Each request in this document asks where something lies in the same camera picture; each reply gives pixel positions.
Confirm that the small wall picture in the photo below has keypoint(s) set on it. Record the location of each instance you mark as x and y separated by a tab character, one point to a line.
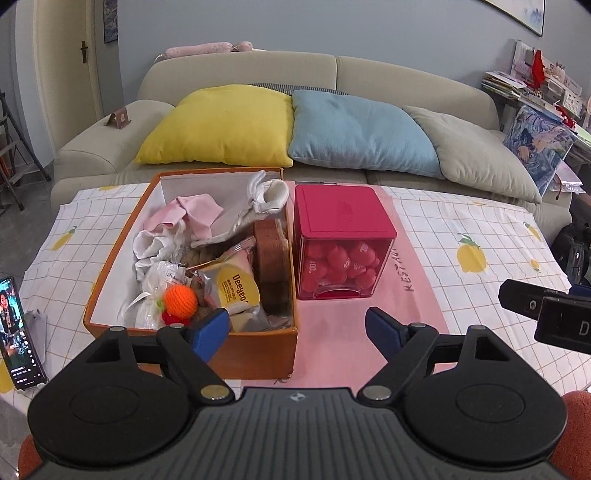
111	21

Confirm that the yellow silver snack packet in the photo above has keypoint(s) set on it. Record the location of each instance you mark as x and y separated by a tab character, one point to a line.
235	286

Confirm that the white cloth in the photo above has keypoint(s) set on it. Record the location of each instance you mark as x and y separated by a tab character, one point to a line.
152	247

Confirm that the clear plastic bag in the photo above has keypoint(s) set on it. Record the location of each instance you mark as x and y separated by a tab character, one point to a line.
161	276

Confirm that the yellow pillow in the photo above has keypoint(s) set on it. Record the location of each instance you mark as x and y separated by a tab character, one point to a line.
217	124

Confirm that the smartphone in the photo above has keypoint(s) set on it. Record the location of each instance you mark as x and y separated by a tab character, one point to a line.
16	332

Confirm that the lemon print checked tablecloth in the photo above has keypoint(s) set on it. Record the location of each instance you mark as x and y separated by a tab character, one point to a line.
461	217

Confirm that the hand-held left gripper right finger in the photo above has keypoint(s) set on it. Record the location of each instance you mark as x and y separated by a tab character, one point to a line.
383	330

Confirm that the white plastic bag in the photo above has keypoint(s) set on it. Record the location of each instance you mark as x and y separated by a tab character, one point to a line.
143	314

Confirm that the white phone holder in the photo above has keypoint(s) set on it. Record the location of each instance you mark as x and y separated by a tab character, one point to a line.
39	332

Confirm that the striped cloth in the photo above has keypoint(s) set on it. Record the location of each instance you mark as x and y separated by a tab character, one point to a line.
314	88

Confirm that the metal ladder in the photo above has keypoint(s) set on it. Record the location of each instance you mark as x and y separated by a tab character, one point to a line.
14	148

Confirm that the beige pillow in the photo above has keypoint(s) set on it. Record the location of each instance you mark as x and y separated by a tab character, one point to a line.
480	152

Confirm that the long pink plush toy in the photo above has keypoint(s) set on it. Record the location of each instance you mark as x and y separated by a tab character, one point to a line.
198	49

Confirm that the red crochet toy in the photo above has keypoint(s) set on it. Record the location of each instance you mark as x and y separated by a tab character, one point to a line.
173	319

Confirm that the red lidded clear box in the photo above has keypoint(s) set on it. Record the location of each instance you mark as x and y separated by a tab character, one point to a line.
341	207

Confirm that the red hanging ornament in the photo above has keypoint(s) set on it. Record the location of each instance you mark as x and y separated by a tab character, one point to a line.
538	67

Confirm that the black backpack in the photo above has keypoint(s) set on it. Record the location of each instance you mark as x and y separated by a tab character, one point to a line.
572	254

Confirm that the beige sofa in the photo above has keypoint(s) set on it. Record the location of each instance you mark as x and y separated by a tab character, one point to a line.
240	69

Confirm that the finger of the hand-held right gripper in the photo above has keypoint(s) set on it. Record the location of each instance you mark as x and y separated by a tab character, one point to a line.
517	297

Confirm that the framed wall painting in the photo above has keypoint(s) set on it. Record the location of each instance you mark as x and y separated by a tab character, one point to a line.
521	16

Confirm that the cream door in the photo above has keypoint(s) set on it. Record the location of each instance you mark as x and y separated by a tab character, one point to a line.
64	69

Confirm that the light blue pillow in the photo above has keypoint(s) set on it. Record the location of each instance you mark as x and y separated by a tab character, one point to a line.
360	129

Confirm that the pile of red candies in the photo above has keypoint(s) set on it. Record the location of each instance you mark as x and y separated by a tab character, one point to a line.
323	267

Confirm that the white knit shoes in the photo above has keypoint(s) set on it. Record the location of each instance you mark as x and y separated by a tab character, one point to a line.
272	194

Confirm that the cluttered white shelf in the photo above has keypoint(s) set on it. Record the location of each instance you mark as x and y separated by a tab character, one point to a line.
568	97

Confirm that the stack of books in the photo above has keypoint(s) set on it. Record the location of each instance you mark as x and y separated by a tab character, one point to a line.
501	82

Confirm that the orange cardboard box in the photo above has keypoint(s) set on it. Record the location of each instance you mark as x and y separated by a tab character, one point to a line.
258	355

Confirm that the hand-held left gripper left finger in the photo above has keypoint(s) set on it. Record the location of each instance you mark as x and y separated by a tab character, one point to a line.
210	330

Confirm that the pink cloth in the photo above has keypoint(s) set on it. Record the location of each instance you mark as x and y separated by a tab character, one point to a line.
194	207

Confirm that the brown plush toy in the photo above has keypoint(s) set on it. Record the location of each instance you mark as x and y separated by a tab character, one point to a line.
272	263

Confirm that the rust red fuzzy cloth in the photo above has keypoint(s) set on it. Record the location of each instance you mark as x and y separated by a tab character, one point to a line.
577	438
30	461

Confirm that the orange crochet ball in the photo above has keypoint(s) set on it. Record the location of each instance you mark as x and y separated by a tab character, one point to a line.
181	300

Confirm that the pink table mat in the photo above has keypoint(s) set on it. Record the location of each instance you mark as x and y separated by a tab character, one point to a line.
415	295

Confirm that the brown phone stand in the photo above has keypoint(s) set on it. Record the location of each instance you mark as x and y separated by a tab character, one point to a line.
121	117

